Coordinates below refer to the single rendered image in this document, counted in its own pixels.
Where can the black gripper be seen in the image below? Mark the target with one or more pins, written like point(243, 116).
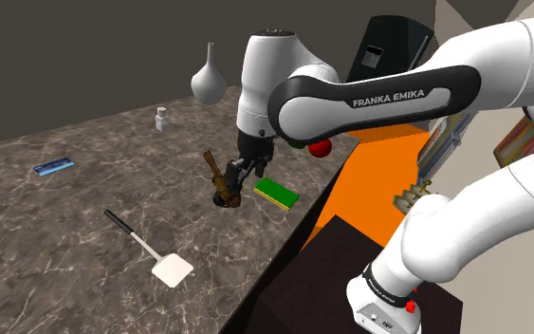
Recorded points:
point(253, 148)

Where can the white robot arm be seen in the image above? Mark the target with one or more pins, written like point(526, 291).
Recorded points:
point(433, 240)

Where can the green and yellow sponge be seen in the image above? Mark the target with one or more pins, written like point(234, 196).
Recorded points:
point(278, 193)

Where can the green ball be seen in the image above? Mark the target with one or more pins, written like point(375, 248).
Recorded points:
point(297, 145)

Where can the red ball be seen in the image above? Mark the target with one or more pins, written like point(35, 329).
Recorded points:
point(320, 149)

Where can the white long-necked vase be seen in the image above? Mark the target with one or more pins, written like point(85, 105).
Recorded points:
point(208, 83)

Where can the white salt shaker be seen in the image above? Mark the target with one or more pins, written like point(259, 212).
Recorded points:
point(162, 121)

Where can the dark robot stand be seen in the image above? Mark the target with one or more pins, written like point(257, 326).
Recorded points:
point(313, 277)

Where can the blue flat card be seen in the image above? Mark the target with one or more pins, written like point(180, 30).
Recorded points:
point(54, 166)

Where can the black box with grey window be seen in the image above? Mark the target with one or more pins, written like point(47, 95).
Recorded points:
point(396, 46)

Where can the gold wall key holder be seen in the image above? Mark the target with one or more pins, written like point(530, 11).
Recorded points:
point(407, 198)

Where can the framed wall picture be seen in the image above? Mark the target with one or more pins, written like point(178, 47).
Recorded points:
point(440, 143)

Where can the colourful striped wall picture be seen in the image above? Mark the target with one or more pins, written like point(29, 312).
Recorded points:
point(521, 141)

